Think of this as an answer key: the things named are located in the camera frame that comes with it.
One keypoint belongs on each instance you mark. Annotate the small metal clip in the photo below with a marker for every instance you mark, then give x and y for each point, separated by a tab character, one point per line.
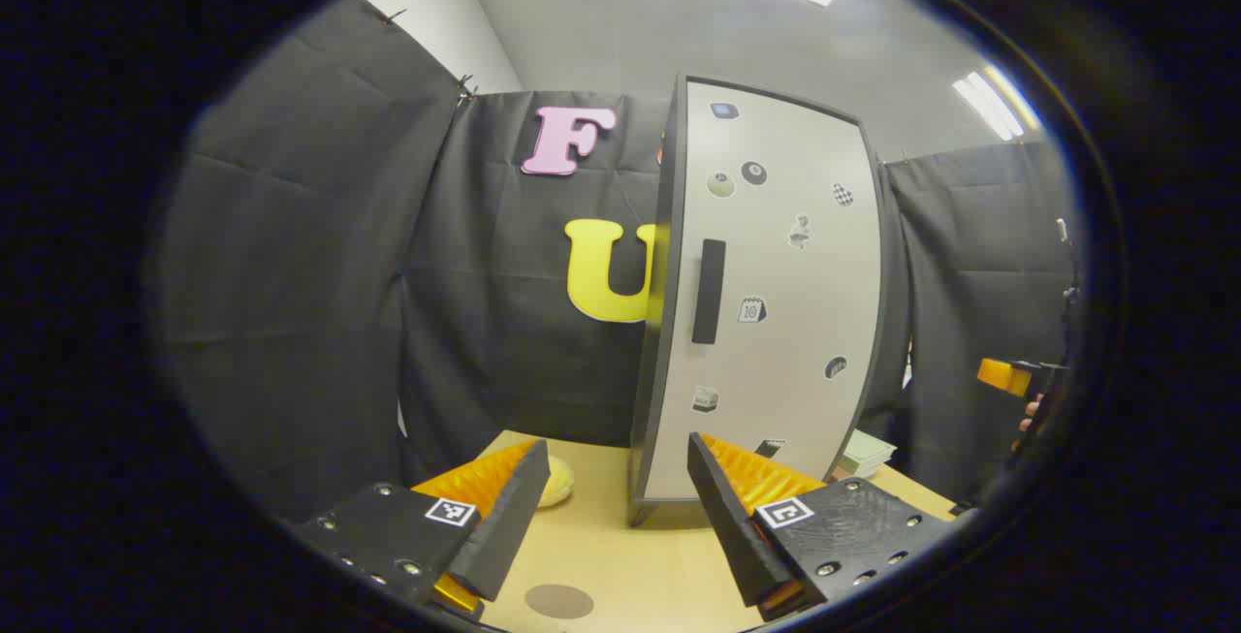
464	87

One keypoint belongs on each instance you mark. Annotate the pale yellow round sponge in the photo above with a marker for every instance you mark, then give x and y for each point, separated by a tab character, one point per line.
558	483

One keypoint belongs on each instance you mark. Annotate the green book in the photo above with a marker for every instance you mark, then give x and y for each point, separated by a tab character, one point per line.
870	447

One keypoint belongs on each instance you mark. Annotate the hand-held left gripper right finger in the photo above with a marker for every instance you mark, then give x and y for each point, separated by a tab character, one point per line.
722	517

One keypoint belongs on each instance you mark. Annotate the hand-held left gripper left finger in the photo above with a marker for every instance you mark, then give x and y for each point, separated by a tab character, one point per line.
509	517

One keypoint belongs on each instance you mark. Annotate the black backdrop cloth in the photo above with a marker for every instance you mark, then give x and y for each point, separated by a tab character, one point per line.
310	274

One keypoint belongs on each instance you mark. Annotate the brown round coaster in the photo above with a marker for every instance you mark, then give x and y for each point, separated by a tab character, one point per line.
559	601

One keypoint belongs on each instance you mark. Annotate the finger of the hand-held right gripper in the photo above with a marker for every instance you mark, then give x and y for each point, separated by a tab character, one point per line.
1003	376

